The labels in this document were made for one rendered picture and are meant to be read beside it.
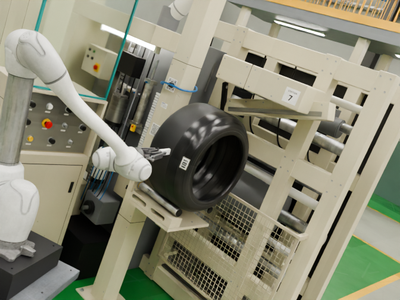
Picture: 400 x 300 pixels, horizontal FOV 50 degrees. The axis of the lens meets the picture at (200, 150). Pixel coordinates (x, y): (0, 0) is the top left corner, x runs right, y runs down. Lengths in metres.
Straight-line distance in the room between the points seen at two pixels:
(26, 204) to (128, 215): 1.07
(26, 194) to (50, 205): 1.01
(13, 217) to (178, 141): 0.88
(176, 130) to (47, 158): 0.81
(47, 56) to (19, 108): 0.30
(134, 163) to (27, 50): 0.59
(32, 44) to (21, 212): 0.63
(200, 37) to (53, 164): 1.13
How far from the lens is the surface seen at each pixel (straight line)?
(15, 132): 1.90
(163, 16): 3.11
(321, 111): 2.45
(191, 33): 2.53
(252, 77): 2.53
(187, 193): 2.27
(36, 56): 1.66
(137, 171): 1.79
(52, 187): 2.73
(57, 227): 2.93
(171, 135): 2.24
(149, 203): 2.47
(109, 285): 2.98
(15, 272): 1.79
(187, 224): 2.54
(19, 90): 1.85
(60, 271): 2.07
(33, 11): 5.96
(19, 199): 1.79
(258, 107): 2.64
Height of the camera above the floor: 1.76
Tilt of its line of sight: 12 degrees down
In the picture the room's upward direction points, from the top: 21 degrees clockwise
